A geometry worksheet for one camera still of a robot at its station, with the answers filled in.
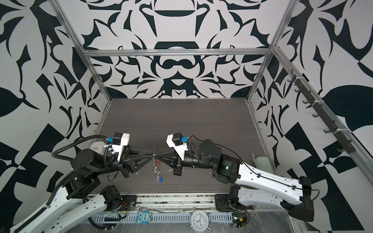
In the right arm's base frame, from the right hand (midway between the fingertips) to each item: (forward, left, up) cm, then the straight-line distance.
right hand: (157, 157), depth 51 cm
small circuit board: (-16, -34, -39) cm, 54 cm away
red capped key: (-1, 0, -2) cm, 2 cm away
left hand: (+1, +2, +1) cm, 2 cm away
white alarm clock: (-16, -15, -34) cm, 41 cm away
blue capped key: (-2, +2, -22) cm, 22 cm away
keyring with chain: (-2, +1, -5) cm, 5 cm away
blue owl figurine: (-15, +11, -35) cm, 39 cm away
